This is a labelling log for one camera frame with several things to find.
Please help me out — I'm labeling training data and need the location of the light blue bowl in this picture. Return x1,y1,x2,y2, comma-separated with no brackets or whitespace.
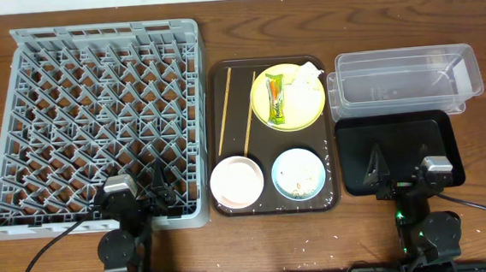
271,148,326,202

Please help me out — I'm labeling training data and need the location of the white napkin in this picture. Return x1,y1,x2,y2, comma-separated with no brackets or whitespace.
287,62,323,91

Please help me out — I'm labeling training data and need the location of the green snack wrapper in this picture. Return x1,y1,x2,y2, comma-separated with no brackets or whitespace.
265,74,285,125

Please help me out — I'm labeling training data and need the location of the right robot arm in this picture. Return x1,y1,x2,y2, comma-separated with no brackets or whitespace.
363,144,462,272

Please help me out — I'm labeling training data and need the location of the pink round bowl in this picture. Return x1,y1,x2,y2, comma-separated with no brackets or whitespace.
210,156,264,210

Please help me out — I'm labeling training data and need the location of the dark brown serving tray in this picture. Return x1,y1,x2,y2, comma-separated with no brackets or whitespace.
206,55,341,217

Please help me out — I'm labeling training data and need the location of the wooden chopstick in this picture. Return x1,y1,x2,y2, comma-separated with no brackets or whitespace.
217,67,232,156
243,71,256,157

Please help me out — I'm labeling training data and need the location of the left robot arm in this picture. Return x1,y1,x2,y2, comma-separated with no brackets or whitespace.
94,160,173,272

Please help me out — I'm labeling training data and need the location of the yellow round plate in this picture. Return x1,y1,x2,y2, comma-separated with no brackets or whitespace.
250,63,325,132

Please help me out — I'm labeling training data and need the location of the grey plastic dish rack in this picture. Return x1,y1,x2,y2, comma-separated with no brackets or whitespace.
0,18,210,240

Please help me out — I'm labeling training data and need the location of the left black cable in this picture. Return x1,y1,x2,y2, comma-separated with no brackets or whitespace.
14,212,104,272

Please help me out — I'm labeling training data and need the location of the clear plastic bin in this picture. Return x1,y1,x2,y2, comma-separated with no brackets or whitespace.
327,44,484,121

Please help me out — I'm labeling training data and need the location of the black plastic tray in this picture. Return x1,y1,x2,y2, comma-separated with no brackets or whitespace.
335,109,465,197

